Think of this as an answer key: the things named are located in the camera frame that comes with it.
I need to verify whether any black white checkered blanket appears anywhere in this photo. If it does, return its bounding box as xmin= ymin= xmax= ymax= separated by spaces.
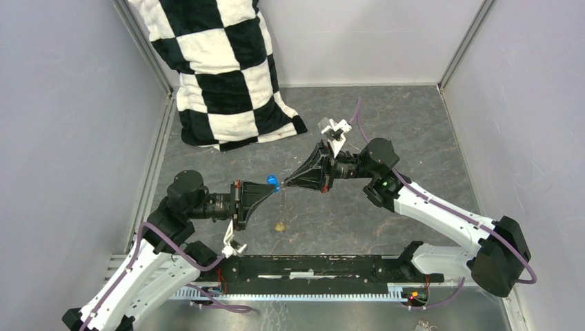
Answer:
xmin=132 ymin=1 xmax=307 ymax=151

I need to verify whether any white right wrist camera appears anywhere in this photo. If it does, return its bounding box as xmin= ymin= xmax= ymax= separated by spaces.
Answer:
xmin=317 ymin=117 xmax=352 ymax=157

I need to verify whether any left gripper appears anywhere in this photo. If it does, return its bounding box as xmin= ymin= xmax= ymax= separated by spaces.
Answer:
xmin=188 ymin=179 xmax=277 ymax=230

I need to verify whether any metal key organizer plate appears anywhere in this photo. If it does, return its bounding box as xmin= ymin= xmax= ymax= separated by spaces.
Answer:
xmin=279 ymin=181 xmax=288 ymax=232

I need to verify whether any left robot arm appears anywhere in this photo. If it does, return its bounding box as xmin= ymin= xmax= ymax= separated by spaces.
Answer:
xmin=62 ymin=170 xmax=280 ymax=330

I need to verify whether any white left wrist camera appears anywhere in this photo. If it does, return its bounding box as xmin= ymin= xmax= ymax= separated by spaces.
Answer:
xmin=221 ymin=220 xmax=247 ymax=259

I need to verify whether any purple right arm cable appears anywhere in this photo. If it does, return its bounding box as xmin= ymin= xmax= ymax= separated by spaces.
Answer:
xmin=349 ymin=97 xmax=538 ymax=312

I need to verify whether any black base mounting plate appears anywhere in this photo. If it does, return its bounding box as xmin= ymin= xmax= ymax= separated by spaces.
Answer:
xmin=197 ymin=255 xmax=444 ymax=294

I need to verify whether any white slotted cable duct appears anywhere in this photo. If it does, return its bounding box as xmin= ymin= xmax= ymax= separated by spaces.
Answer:
xmin=169 ymin=285 xmax=406 ymax=303

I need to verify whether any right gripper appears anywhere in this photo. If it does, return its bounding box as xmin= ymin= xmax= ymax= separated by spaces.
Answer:
xmin=284 ymin=139 xmax=377 ymax=193

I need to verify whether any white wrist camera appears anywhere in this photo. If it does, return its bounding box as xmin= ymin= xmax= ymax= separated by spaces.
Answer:
xmin=317 ymin=117 xmax=352 ymax=157
xmin=221 ymin=220 xmax=247 ymax=259

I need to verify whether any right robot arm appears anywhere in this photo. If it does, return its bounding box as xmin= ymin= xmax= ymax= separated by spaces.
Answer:
xmin=284 ymin=138 xmax=537 ymax=297

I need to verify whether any yellow tagged key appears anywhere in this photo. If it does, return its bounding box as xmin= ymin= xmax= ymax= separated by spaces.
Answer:
xmin=275 ymin=221 xmax=286 ymax=232

